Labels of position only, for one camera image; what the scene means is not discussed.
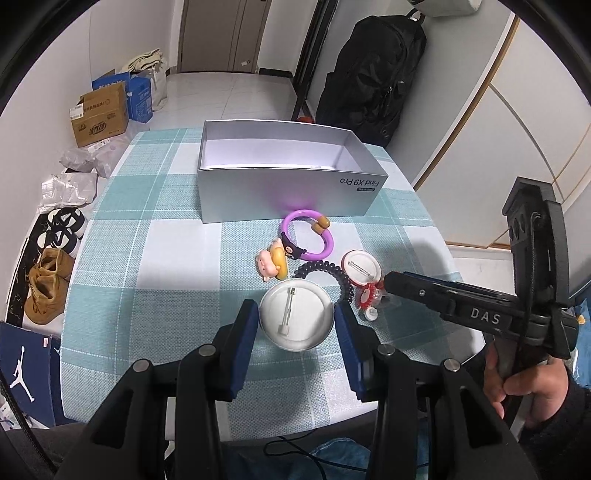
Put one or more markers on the large round pin badge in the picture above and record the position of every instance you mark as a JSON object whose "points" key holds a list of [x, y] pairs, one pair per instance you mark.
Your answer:
{"points": [[304, 323]]}

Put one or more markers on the brown cardboard box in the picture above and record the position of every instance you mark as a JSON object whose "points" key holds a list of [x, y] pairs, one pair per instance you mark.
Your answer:
{"points": [[101, 120]]}

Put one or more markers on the small round pin badge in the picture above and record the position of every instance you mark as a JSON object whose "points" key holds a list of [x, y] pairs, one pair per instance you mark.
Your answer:
{"points": [[362, 267]]}

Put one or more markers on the brown suede boot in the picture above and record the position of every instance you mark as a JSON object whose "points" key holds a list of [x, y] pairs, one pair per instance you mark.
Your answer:
{"points": [[44, 300], [57, 265]]}

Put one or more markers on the blue cardboard box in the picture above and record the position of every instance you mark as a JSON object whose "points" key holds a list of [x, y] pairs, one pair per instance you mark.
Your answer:
{"points": [[140, 99]]}

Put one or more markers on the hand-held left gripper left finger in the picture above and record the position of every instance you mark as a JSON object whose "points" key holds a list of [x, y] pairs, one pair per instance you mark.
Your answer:
{"points": [[242, 350]]}

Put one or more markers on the person's right hand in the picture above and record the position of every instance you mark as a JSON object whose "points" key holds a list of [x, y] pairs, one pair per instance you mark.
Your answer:
{"points": [[547, 387]]}

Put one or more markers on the black sliding door frame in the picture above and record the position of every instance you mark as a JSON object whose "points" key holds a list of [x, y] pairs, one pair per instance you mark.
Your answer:
{"points": [[314, 46]]}

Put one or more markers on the crumpled white plastic bag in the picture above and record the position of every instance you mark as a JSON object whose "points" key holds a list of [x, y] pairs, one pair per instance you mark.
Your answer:
{"points": [[64, 191]]}

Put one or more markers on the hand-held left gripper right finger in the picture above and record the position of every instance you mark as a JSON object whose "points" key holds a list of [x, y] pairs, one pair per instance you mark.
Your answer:
{"points": [[351, 350]]}

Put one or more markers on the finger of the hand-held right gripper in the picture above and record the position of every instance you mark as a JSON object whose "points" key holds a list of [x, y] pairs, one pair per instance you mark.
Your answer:
{"points": [[480, 293], [461, 311]]}

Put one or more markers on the dark blue shoe box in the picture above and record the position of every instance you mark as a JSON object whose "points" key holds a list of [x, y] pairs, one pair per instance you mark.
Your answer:
{"points": [[27, 369]]}

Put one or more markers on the grey cardboard box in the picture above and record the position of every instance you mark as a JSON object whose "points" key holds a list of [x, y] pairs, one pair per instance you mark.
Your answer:
{"points": [[277, 194]]}

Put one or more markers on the black and white sneaker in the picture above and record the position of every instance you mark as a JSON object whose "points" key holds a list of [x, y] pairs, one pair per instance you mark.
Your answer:
{"points": [[57, 242], [71, 221]]}

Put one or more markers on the person's blue jeans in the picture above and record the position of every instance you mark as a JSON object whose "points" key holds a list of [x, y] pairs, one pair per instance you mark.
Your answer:
{"points": [[346, 457]]}

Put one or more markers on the beige cloth bag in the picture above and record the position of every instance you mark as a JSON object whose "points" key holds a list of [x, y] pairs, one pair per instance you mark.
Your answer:
{"points": [[143, 60]]}

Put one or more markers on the grey room door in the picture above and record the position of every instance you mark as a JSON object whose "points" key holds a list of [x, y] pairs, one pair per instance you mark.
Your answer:
{"points": [[221, 32]]}

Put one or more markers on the white sling bag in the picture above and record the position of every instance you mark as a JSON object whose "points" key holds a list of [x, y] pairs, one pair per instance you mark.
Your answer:
{"points": [[452, 7]]}

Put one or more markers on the red and white charm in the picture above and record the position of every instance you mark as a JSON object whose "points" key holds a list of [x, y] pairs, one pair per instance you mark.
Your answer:
{"points": [[369, 295]]}

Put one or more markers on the black backpack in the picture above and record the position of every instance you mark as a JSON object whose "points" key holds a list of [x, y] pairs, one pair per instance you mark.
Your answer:
{"points": [[369, 83]]}

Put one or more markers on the person's right forearm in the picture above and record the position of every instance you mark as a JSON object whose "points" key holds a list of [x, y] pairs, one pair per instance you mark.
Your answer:
{"points": [[565, 438]]}

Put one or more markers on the white wardrobe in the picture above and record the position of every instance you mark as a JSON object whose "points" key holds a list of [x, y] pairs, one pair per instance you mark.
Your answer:
{"points": [[521, 115]]}

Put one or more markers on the grey plastic parcel bag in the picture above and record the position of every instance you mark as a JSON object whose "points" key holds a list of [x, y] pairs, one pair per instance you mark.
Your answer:
{"points": [[92, 157]]}

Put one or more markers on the pink pig charm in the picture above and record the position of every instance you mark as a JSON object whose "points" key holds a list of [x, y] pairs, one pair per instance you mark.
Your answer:
{"points": [[268, 264]]}

